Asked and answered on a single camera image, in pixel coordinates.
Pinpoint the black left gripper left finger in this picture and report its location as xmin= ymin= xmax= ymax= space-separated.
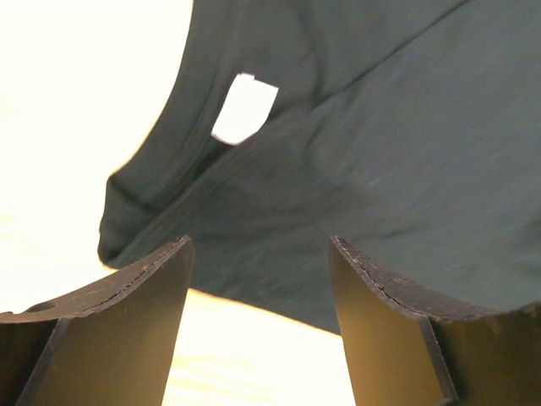
xmin=1 ymin=237 xmax=194 ymax=406

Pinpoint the black t shirt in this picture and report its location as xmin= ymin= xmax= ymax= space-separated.
xmin=98 ymin=1 xmax=540 ymax=332

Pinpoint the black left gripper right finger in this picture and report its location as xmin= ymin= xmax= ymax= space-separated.
xmin=330 ymin=237 xmax=540 ymax=406

